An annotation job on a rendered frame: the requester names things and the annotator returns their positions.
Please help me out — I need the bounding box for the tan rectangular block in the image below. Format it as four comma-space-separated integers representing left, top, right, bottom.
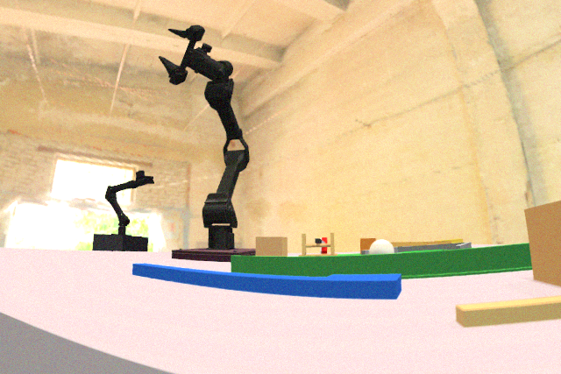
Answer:
256, 236, 288, 257
524, 201, 561, 287

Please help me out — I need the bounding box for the blue flat bar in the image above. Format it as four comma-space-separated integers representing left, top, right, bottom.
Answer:
132, 263, 402, 300

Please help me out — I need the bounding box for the white ball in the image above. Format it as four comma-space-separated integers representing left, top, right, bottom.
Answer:
369, 239, 394, 254

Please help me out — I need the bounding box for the green flat mat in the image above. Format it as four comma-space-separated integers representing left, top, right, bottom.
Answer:
337, 253, 533, 279

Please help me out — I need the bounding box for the red putter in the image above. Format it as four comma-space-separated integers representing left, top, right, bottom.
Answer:
315, 237, 328, 255

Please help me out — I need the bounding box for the tan rectangular bar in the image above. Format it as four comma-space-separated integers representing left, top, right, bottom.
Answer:
455, 295, 561, 328

